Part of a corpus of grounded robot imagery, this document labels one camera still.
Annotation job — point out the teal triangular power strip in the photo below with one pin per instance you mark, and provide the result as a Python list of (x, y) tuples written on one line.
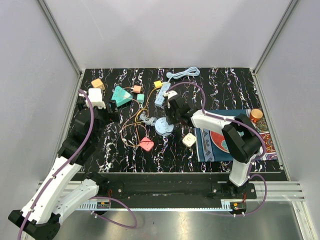
[(121, 96)]

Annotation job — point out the pink square plug adapter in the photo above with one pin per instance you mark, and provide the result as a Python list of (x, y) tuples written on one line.
[(146, 144)]

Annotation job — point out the yellow small charger plug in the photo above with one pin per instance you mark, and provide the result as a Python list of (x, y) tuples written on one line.
[(158, 84)]

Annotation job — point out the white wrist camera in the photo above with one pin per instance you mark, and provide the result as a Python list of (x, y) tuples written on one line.
[(170, 95), (95, 96)]

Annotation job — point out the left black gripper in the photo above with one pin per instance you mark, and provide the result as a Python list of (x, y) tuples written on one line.
[(113, 116)]

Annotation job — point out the salmon small charger plug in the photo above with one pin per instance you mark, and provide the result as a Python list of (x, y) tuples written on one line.
[(137, 89)]

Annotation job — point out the copper metal cup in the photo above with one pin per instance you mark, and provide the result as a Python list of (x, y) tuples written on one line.
[(256, 115)]

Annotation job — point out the red floral ceramic plate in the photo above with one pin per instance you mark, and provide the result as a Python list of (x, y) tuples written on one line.
[(219, 141)]

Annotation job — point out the round light blue power socket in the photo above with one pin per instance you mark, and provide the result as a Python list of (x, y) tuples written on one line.
[(162, 127)]

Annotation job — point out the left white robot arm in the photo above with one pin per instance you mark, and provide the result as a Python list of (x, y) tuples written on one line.
[(42, 217)]

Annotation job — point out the white square plug adapter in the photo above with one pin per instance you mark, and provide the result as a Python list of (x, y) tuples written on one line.
[(189, 140)]

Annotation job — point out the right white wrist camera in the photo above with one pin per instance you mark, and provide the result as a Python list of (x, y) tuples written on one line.
[(170, 95)]

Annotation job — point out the light blue long power strip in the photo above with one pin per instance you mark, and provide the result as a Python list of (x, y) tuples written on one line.
[(160, 99)]

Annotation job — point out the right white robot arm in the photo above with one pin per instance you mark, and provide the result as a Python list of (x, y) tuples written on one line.
[(242, 139)]

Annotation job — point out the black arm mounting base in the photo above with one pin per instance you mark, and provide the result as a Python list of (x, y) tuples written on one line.
[(171, 190)]

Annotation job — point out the light blue charger plug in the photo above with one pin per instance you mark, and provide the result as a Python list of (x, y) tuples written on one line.
[(169, 122)]

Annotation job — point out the silver metal fork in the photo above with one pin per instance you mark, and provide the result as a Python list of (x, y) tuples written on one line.
[(205, 147)]

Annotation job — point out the colourful patterned coaster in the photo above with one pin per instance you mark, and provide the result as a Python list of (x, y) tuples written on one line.
[(270, 152)]

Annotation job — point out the teal small charger plug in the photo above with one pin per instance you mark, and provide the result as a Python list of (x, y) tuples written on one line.
[(140, 98)]

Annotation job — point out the dark blue patterned placemat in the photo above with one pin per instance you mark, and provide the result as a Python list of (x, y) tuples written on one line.
[(209, 150)]

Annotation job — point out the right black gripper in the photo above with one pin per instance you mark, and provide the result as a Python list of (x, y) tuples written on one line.
[(171, 121)]

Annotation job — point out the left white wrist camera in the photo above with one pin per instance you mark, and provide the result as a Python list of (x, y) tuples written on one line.
[(95, 96)]

